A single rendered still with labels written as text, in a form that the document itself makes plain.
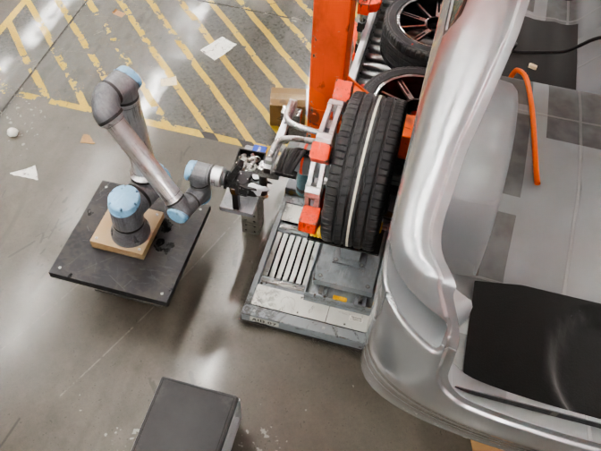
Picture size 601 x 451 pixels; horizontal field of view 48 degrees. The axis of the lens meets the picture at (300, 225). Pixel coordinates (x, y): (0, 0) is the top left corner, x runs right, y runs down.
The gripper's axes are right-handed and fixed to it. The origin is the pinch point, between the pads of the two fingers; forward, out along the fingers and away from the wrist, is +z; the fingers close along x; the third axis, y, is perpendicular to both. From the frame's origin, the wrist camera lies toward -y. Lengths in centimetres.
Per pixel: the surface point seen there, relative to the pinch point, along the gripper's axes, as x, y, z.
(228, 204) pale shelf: -12.7, 38.0, -24.1
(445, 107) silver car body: 29, -89, 62
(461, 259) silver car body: 26, -16, 82
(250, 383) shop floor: 54, 83, 7
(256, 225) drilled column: -30, 75, -16
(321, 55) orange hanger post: -60, -24, 7
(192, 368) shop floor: 55, 83, -22
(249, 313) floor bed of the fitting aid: 23, 75, -3
